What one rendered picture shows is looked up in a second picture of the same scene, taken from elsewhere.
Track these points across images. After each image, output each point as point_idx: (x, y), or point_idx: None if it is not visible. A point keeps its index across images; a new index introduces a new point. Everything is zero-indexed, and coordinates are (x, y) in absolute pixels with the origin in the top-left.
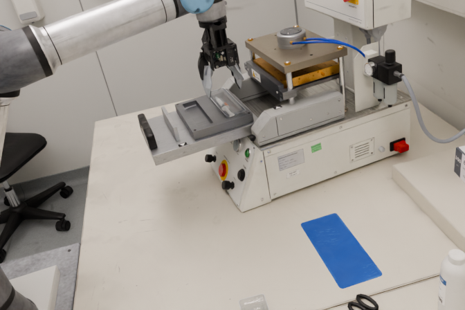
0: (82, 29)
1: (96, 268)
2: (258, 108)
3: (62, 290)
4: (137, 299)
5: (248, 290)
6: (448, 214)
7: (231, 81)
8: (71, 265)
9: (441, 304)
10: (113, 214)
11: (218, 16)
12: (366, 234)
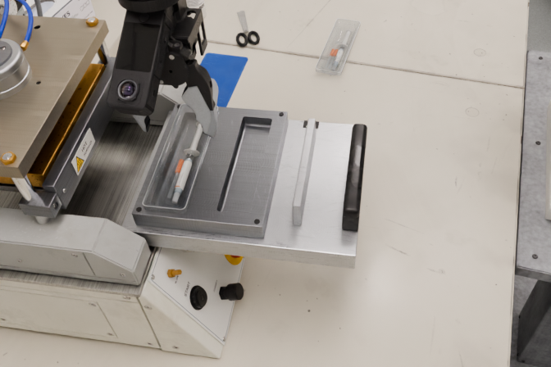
0: None
1: (488, 198)
2: (110, 203)
3: (538, 188)
4: (439, 133)
5: (322, 90)
6: (107, 43)
7: (100, 233)
8: (528, 224)
9: (204, 6)
10: (452, 301)
11: None
12: None
